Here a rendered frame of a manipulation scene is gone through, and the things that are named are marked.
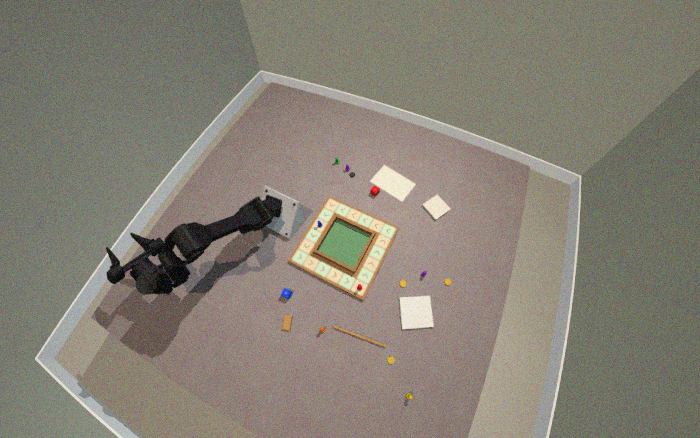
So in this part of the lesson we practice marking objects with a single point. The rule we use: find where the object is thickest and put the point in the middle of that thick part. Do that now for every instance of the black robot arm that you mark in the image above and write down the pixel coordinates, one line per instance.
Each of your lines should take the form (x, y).
(193, 238)

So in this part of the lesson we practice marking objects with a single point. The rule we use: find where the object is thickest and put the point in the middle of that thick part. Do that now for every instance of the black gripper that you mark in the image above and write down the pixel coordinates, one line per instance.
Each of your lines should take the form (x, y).
(140, 265)

